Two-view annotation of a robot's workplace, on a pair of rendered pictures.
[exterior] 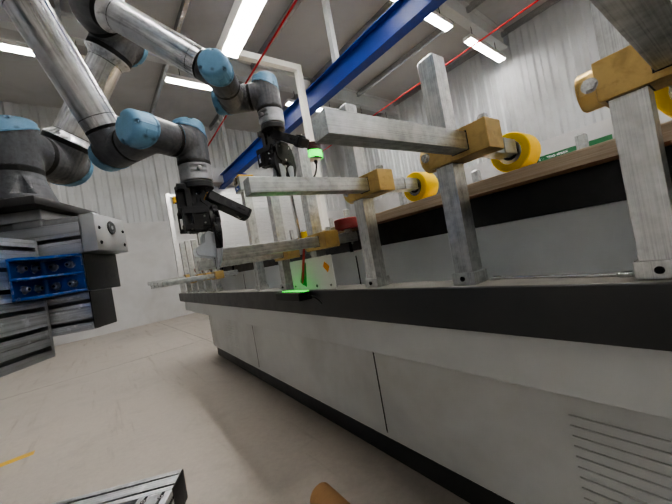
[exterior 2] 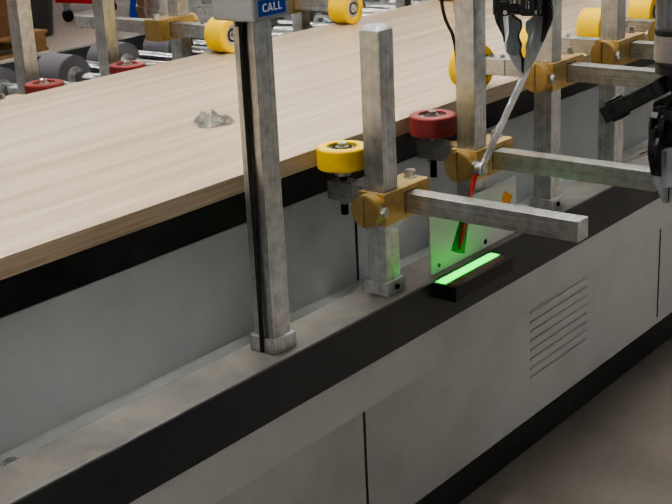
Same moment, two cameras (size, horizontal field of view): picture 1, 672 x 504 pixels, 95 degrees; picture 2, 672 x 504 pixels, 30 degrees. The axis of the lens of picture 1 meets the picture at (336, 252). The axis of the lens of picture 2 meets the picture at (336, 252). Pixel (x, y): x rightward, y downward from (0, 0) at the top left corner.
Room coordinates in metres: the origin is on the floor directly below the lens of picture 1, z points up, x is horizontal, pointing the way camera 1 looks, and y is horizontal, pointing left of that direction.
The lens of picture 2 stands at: (1.72, 1.92, 1.37)
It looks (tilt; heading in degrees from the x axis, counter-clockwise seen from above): 19 degrees down; 255
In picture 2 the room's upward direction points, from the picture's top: 3 degrees counter-clockwise
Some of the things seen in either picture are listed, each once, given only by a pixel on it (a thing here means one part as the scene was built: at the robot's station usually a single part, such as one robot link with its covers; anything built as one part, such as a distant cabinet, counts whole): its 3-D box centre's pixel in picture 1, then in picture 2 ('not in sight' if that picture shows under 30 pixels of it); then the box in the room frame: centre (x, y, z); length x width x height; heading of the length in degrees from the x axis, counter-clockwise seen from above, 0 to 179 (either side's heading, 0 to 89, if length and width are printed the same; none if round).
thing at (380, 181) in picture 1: (367, 187); (553, 72); (0.76, -0.10, 0.95); 0.14 x 0.06 x 0.05; 36
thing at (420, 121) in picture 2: (348, 234); (433, 144); (1.01, -0.05, 0.85); 0.08 x 0.08 x 0.11
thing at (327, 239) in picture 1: (320, 241); (477, 158); (0.96, 0.04, 0.85); 0.14 x 0.06 x 0.05; 36
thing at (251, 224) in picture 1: (254, 240); (262, 190); (1.39, 0.36, 0.93); 0.05 x 0.05 x 0.45; 36
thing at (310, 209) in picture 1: (311, 217); (471, 112); (0.98, 0.06, 0.93); 0.04 x 0.04 x 0.48; 36
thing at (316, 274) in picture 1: (310, 274); (475, 223); (0.99, 0.09, 0.75); 0.26 x 0.01 x 0.10; 36
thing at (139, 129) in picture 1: (146, 136); not in sight; (0.67, 0.36, 1.12); 0.11 x 0.11 x 0.08; 65
